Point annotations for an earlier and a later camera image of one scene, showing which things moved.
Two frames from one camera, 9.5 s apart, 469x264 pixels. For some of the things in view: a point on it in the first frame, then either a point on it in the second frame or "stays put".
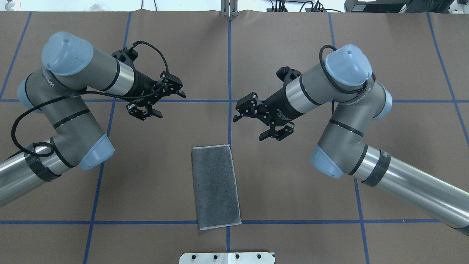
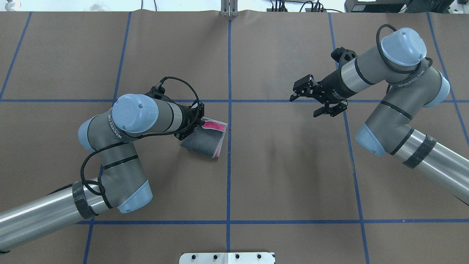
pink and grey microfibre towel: [217, 197] to [207, 140]
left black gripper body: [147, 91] to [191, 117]
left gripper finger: [169, 84] to [198, 107]
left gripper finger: [135, 111] to [183, 133]
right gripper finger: [280, 135] to [332, 111]
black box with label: [379, 6] stays put
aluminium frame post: [229, 8] stays put
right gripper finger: [250, 105] to [303, 87]
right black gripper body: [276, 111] to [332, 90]
